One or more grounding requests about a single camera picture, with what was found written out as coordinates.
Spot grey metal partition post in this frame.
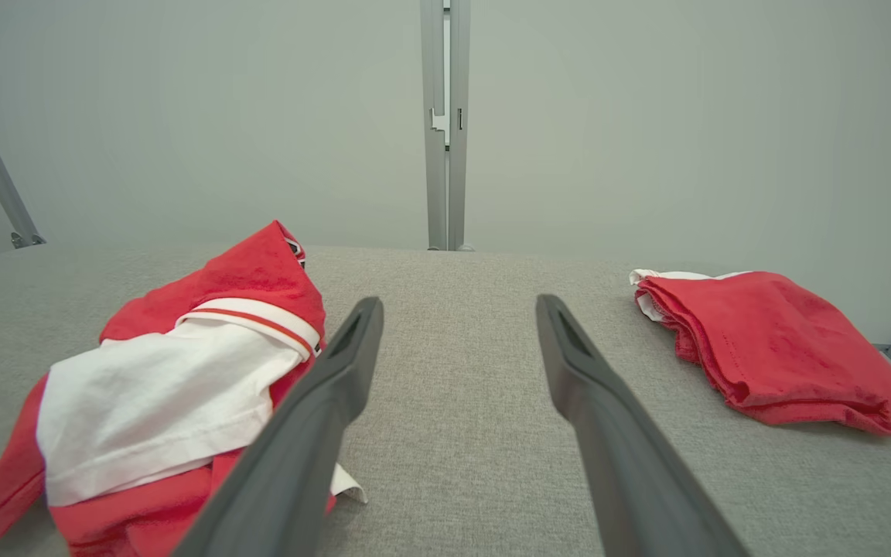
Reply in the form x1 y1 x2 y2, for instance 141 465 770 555
420 0 472 252

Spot red shorts with number print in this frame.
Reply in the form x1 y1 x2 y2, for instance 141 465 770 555
630 268 891 437

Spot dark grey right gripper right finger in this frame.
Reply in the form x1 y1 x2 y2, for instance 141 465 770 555
536 294 752 557

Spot red and white jersey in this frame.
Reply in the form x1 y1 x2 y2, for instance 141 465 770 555
0 220 370 557

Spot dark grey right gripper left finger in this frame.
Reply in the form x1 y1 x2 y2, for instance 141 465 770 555
171 296 385 557

